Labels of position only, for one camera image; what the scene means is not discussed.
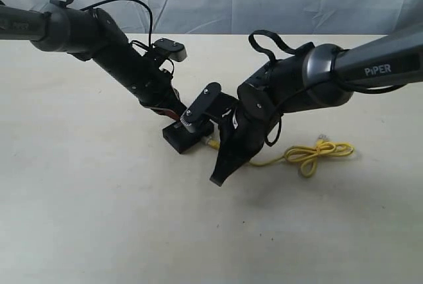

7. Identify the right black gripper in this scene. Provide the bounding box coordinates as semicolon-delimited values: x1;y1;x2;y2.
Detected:
210;105;264;186

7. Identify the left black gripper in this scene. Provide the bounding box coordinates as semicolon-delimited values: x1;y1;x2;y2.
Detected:
137;84;187;121

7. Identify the small black electronic box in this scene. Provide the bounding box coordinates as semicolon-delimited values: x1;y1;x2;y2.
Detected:
162;122;213;154

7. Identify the yellow ethernet cable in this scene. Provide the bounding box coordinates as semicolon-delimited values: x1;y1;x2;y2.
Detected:
202;134;355;178

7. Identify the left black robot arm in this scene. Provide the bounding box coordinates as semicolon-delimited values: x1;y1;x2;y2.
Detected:
1;1;186;120

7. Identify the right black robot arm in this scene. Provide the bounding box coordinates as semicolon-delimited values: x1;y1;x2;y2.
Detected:
210;28;422;185

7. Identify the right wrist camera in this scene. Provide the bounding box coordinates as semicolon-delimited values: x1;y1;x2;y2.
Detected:
180;82;238;133

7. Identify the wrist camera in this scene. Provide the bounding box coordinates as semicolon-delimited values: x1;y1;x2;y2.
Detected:
180;82;238;133
153;38;187;62

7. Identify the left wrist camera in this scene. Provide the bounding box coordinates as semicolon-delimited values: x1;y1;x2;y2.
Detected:
153;38;187;62

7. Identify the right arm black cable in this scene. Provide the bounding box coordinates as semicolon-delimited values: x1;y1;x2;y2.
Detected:
247;30;423;148

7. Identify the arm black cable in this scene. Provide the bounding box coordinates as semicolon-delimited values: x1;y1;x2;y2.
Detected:
247;30;423;148
64;0;176;77

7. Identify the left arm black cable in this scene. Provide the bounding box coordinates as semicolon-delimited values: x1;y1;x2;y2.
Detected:
64;0;176;77

